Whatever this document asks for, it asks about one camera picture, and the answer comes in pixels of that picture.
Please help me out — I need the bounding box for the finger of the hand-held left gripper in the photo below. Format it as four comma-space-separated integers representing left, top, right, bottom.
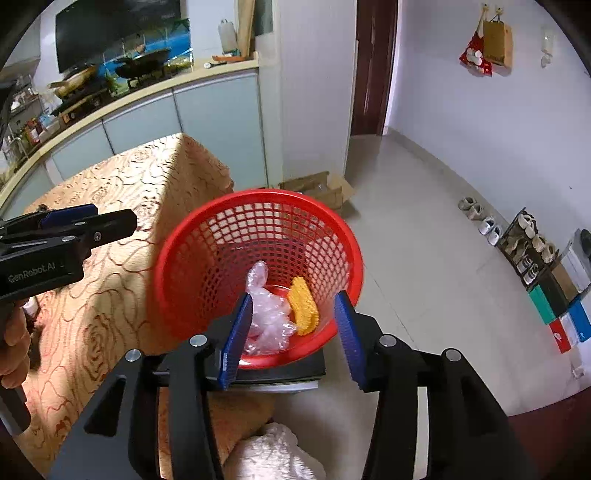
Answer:
0, 209, 138, 259
0, 203, 100, 234

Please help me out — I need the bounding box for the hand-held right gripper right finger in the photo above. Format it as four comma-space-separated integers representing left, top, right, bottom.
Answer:
333, 290, 540, 480

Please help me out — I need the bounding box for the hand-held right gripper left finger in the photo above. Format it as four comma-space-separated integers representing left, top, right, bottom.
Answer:
46, 292, 254, 480

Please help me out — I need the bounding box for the clear plastic bag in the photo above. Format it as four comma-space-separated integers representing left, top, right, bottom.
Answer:
242, 261, 298, 356

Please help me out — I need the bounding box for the red plastic basket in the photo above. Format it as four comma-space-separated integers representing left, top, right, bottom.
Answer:
154, 188, 365, 370

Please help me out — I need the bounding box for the person's left hand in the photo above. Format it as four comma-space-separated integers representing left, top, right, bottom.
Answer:
0, 298, 32, 377

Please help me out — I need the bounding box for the rose pattern tablecloth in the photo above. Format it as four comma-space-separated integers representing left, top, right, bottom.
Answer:
0, 133, 278, 468

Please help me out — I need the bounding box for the white fluffy towel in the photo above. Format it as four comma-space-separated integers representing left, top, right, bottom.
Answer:
223, 422, 327, 480

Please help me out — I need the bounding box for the gas stove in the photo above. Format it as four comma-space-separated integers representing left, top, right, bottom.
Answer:
55, 69, 176, 117

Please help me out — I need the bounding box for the golden frying pan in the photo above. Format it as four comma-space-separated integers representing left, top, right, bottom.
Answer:
50, 65, 99, 98

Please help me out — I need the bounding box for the kitchen counter cabinet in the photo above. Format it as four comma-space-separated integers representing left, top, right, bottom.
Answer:
0, 55, 269, 217

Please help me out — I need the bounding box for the cardboard box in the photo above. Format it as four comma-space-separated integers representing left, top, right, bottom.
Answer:
279, 171, 356, 216

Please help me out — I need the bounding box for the black wok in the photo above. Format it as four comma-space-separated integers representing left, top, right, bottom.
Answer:
115, 48, 171, 79

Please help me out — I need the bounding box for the black range hood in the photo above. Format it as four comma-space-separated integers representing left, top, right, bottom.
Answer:
55, 0, 182, 75

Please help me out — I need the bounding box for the dark shoe rack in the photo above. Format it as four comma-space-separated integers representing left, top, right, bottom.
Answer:
498, 208, 561, 291

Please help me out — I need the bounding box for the green box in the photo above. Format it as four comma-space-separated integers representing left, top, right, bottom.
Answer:
529, 281, 568, 326

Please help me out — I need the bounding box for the row of racked shoes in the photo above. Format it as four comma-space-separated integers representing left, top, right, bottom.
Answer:
505, 212, 557, 284

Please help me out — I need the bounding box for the red box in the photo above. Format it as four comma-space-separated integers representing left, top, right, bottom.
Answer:
549, 318, 572, 354

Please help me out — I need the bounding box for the white plastic jug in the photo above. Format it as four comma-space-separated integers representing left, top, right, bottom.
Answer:
218, 18, 239, 55

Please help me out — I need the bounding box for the blue box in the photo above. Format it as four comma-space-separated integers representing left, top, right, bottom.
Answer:
567, 299, 591, 344

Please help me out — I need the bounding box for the wooden cutting board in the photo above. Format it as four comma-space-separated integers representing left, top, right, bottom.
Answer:
237, 0, 256, 58

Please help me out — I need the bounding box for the dark brown door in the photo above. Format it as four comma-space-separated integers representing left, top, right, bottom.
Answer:
349, 0, 399, 138

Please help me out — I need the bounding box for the red hanging ornament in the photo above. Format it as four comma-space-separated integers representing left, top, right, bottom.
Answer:
458, 21, 494, 77

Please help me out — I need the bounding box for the brown paper bag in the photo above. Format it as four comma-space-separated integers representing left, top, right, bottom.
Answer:
482, 14, 513, 68

